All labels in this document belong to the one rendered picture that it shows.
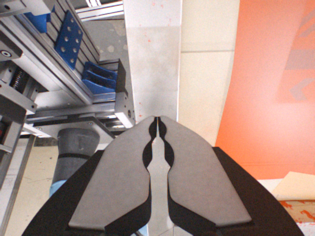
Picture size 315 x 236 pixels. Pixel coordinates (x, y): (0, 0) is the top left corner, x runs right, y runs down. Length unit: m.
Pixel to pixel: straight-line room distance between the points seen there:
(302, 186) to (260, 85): 0.19
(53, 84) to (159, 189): 0.51
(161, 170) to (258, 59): 0.14
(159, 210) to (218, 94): 0.16
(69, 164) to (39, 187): 3.66
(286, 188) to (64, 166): 0.59
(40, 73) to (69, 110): 0.19
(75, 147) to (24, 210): 3.75
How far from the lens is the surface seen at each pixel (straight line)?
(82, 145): 0.68
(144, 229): 0.67
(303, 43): 0.21
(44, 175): 4.32
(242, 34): 0.18
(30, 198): 4.36
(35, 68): 0.60
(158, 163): 0.19
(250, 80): 0.20
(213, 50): 0.18
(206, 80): 0.18
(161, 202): 0.24
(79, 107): 0.72
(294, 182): 0.33
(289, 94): 0.23
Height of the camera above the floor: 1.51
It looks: 27 degrees down
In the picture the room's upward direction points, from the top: 178 degrees clockwise
